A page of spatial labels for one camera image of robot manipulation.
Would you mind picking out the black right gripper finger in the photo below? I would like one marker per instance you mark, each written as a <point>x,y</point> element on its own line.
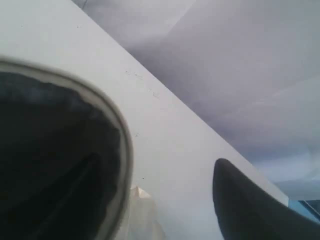
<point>245,211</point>

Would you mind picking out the white backdrop curtain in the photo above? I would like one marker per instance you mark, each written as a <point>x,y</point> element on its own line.
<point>249,68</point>

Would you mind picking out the beige fabric duffel bag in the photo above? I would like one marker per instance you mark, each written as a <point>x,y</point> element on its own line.
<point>66,162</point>

